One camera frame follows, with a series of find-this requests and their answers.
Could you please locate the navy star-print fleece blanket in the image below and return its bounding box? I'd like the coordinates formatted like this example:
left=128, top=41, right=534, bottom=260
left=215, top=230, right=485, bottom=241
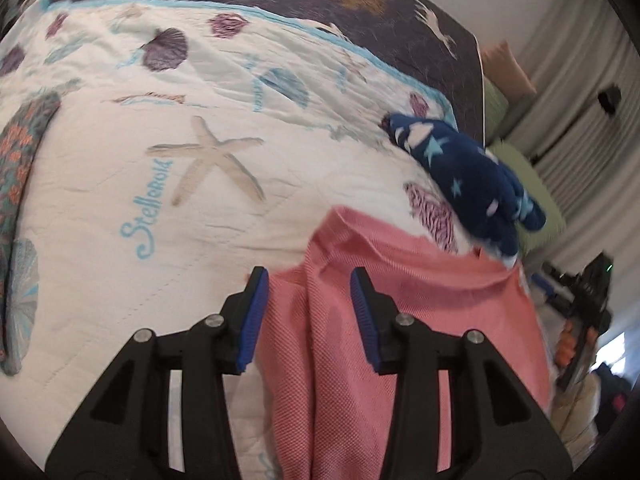
left=381, top=112, right=547, bottom=266

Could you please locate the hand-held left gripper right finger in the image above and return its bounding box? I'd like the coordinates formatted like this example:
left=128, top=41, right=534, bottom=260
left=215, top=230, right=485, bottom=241
left=350, top=266, right=573, bottom=480

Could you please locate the purple deer-print mattress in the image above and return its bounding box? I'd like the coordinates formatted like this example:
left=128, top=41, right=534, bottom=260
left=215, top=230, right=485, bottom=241
left=40, top=0, right=483, bottom=143

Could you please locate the peach pillow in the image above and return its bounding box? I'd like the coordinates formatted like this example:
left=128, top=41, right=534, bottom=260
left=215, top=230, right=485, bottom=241
left=480, top=41, right=539, bottom=106

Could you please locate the white sea-print quilt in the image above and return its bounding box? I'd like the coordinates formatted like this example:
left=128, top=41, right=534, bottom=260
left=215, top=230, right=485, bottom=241
left=0, top=0, right=526, bottom=480

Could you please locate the black floor lamp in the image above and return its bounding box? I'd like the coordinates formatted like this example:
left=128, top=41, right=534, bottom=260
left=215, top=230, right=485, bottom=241
left=597, top=86, right=623, bottom=116

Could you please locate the large green pillow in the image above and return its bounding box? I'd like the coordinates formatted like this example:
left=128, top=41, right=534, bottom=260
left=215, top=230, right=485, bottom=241
left=487, top=140, right=568, bottom=257

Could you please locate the beige pleated curtain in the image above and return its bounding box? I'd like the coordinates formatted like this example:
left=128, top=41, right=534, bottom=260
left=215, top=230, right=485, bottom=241
left=500, top=0, right=640, bottom=311

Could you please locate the pink sweater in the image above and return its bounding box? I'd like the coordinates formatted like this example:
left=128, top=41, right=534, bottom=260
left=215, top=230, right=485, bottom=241
left=255, top=205, right=557, bottom=480

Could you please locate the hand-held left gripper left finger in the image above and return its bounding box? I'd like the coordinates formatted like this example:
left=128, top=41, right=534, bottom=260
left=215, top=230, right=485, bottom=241
left=45, top=266, right=271, bottom=480

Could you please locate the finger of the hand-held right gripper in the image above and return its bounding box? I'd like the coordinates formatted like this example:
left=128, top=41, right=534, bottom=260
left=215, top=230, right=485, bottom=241
left=531, top=274, right=572, bottom=313
left=544, top=261, right=581, bottom=286

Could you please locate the small green pillow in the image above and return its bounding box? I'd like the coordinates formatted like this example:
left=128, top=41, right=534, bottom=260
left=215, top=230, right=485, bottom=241
left=482, top=82, right=511, bottom=143

